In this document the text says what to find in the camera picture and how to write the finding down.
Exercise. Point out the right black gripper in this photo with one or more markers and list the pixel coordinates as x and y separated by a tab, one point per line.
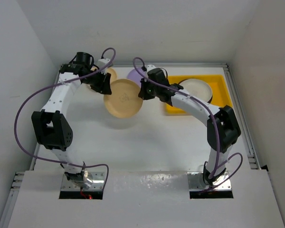
144	93

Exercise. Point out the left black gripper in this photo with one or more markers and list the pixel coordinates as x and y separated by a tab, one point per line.
103	87

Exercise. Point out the orange plate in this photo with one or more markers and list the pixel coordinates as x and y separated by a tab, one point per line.
113	74
124	101

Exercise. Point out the cream plate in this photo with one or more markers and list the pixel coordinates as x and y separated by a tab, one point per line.
196	87

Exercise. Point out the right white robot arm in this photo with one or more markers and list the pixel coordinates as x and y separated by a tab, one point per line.
222	126

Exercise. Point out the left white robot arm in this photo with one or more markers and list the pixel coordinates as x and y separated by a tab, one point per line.
50	125

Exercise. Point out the yellow plastic bin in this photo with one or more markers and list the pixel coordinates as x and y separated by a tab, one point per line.
217	83

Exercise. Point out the far purple plate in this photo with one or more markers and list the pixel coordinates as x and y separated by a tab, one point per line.
134	76

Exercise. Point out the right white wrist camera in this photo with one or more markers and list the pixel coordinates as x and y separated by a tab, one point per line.
150	67

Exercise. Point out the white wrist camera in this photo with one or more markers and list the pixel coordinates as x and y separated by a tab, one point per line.
104	63
150	67

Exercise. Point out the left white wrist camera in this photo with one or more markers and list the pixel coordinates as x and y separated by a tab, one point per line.
104	63

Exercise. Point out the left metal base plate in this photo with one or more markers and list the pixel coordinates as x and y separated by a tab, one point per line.
97	180

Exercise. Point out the metal base plate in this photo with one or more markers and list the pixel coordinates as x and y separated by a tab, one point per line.
97	180
196	182

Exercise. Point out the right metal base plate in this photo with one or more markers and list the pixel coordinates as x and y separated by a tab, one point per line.
196	182

